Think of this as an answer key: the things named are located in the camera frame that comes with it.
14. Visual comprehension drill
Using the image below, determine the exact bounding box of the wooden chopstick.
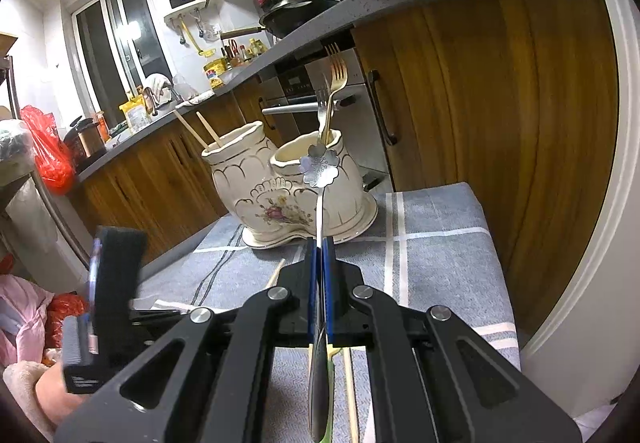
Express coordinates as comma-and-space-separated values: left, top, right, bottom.
195, 112, 224, 148
343, 348, 359, 443
171, 110, 208, 151

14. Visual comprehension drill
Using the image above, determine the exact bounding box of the silver flower spoon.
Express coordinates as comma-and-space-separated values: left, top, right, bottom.
300, 139, 337, 442

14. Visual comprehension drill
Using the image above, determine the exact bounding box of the silver fork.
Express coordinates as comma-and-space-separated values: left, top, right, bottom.
316, 88, 329, 145

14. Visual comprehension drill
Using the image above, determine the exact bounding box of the person's left hand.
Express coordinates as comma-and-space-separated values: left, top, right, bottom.
35, 363, 90, 427

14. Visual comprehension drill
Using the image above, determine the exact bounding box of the pink plastic bag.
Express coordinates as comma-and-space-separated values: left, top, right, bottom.
1, 274, 54, 367

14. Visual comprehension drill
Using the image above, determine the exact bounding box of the wooden lower cabinets left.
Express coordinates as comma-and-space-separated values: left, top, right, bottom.
66, 75, 286, 265

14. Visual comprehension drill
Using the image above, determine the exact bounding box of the red plastic bag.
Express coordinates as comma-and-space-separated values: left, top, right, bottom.
21, 105, 75, 196

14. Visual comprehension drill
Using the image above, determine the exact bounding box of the cream ceramic utensil holder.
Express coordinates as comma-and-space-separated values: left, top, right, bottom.
202, 120, 378, 249

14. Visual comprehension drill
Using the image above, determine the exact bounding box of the steel rice cooker pot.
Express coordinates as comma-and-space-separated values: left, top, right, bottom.
63, 116, 106, 172

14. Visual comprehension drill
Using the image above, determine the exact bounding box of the yellow snack bag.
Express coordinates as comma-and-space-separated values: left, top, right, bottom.
119, 96, 152, 133

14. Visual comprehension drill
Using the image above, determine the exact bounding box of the wooden cabinet door right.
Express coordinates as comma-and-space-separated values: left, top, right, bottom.
352, 0, 618, 333

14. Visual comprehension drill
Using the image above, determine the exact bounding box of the yellow seasoning container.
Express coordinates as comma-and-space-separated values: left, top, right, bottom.
203, 58, 227, 90

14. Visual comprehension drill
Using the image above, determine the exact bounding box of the sliding glass window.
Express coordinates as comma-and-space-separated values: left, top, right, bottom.
72, 0, 171, 127

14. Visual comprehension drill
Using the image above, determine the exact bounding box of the stainless built-in oven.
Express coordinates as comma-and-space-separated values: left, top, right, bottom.
257, 48, 396, 194

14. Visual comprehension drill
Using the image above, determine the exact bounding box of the gold fork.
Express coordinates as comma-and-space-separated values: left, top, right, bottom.
326, 42, 348, 145

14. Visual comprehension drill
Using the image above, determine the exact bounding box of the yellow green handled spoon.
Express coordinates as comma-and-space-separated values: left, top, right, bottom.
321, 345, 342, 443

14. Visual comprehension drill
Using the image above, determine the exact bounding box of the black wok wooden handle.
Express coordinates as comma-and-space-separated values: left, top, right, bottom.
218, 0, 338, 40

